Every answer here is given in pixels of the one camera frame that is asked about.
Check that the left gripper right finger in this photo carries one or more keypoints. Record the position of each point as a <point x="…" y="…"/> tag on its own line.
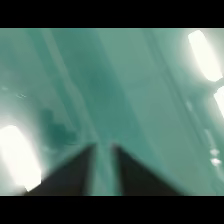
<point x="140" y="178"/>

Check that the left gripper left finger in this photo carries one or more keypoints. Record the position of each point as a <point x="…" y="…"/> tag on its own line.
<point x="71" y="176"/>

